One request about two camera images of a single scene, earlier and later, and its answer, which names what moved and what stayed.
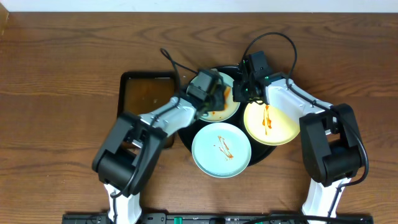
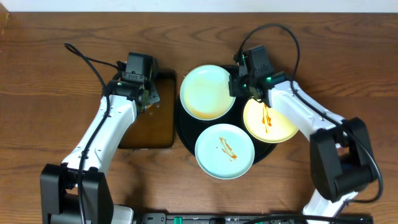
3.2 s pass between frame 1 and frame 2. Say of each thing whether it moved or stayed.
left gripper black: moved
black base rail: stayed
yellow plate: stayed
